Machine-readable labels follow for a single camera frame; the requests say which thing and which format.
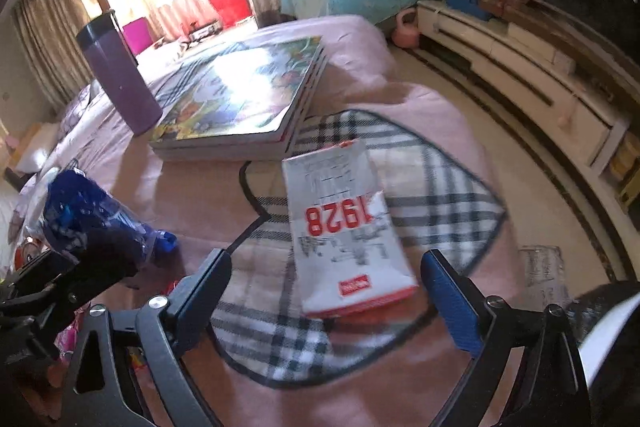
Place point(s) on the pink kettlebell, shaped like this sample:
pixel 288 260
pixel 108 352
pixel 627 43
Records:
pixel 406 34

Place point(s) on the checked pillow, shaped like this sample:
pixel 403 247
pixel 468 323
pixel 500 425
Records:
pixel 75 112

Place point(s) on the purple thermos flask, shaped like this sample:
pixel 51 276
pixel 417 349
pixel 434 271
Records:
pixel 125 87

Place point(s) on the brown wooden shelf board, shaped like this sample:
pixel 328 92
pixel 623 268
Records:
pixel 575 32

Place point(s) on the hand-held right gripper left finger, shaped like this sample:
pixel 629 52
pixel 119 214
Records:
pixel 200 302

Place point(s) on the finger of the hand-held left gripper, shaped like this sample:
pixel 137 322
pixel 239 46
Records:
pixel 47 269
pixel 110 254

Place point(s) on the white television cabinet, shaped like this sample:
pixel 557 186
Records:
pixel 525 57

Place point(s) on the crushed blue plastic bottle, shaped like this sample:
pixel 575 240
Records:
pixel 75 212

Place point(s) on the stack of colourful books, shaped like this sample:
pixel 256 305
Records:
pixel 235 97

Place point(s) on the white bin with black bag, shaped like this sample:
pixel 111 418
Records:
pixel 607 337

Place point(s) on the clear plastic wrapper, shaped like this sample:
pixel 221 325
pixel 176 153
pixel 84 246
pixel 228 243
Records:
pixel 542 267

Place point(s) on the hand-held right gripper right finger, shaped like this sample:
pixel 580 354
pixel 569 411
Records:
pixel 452 302

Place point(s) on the white carton with red print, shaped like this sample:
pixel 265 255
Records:
pixel 345 227

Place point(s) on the white pillow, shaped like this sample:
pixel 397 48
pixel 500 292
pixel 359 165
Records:
pixel 37 147

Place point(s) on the narrow beige patterned curtain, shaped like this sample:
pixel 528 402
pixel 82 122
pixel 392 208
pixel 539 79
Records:
pixel 45 32

